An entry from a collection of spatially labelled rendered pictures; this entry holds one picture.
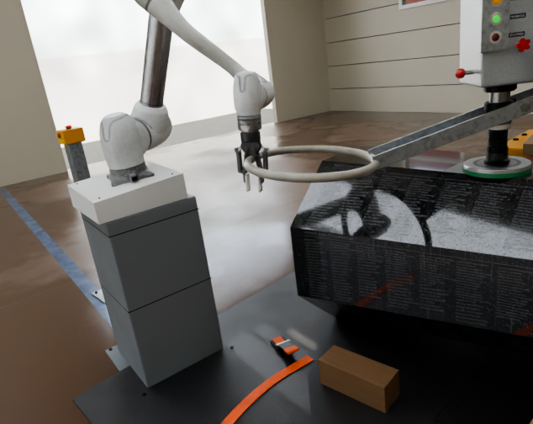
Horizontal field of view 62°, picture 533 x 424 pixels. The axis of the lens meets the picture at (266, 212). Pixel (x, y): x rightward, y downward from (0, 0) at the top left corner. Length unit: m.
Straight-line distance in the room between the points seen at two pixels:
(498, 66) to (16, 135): 7.06
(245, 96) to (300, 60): 8.66
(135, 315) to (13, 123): 6.09
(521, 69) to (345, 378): 1.25
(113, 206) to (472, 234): 1.30
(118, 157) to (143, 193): 0.19
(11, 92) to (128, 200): 6.08
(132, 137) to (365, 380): 1.33
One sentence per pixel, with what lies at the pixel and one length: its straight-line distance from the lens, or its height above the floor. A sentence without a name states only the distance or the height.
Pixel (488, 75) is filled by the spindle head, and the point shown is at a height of 1.19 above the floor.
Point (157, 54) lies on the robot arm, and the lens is 1.99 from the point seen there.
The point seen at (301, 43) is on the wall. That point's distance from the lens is 10.32.
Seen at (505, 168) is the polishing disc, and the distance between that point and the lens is 1.70.
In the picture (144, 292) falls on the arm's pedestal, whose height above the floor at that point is 0.46.
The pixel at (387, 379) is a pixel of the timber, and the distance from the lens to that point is 1.84.
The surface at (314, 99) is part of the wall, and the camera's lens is 10.53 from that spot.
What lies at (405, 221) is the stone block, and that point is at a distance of 1.72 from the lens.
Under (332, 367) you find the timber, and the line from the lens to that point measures 1.91.
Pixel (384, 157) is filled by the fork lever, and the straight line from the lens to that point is 1.60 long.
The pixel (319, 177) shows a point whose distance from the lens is 1.41.
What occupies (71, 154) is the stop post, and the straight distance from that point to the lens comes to 2.84.
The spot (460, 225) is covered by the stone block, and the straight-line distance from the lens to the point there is 1.65.
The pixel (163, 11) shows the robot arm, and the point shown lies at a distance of 1.76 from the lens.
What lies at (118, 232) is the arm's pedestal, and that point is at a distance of 1.86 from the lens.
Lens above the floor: 1.32
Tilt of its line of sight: 19 degrees down
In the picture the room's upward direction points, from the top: 7 degrees counter-clockwise
